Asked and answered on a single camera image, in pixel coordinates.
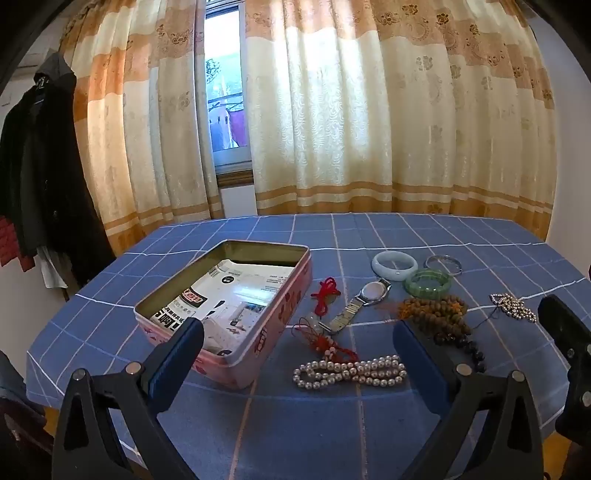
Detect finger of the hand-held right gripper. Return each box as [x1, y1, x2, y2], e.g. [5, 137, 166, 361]
[538, 294, 591, 446]

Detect silver bead necklace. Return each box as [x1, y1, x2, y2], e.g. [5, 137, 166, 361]
[489, 292, 537, 324]

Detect black coat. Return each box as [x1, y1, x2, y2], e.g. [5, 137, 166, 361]
[0, 51, 116, 287]

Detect brown wooden bead bracelet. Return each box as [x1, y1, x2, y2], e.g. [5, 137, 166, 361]
[398, 295, 472, 337]

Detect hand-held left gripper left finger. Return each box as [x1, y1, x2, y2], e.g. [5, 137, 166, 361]
[52, 318, 205, 480]

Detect white pearl necklace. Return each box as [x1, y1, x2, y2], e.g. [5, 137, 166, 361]
[292, 354, 408, 391]

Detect purple hanging garment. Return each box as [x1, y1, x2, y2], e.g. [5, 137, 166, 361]
[228, 108, 247, 148]

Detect printed paper sheet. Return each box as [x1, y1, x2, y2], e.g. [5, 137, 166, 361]
[150, 260, 296, 356]

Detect red garment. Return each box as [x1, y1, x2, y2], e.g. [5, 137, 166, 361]
[0, 217, 35, 273]

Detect wide cream orange curtain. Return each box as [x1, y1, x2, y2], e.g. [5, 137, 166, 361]
[242, 0, 557, 241]

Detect red knot charm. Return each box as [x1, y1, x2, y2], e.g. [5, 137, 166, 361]
[292, 314, 360, 370]

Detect blue checked tablecloth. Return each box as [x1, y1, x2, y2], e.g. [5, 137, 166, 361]
[25, 213, 591, 480]

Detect green jade bangle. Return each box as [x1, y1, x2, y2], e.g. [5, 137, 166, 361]
[405, 270, 451, 297]

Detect white jade bangle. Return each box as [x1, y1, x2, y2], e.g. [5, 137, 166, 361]
[372, 250, 419, 281]

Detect window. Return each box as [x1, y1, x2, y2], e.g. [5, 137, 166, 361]
[203, 4, 254, 188]

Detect narrow cream orange curtain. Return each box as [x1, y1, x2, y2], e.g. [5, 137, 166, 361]
[58, 0, 225, 257]

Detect dark bead bracelet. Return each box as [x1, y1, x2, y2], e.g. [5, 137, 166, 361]
[434, 332, 488, 374]

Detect white air conditioner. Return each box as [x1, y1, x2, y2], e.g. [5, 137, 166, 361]
[14, 52, 47, 81]

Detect pink tin box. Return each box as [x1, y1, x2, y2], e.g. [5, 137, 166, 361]
[134, 240, 314, 391]

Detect thin silver bangle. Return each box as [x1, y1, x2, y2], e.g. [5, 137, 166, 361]
[425, 255, 462, 277]

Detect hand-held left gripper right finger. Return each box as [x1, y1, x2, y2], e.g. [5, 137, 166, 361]
[392, 320, 543, 480]

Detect red cord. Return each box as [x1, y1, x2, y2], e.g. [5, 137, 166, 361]
[310, 277, 341, 319]

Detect silver wrist watch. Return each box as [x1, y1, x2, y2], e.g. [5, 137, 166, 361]
[318, 280, 392, 334]

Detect dark chair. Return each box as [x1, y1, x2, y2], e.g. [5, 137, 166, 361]
[0, 351, 56, 480]

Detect white garment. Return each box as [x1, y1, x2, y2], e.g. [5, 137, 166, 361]
[37, 244, 75, 289]

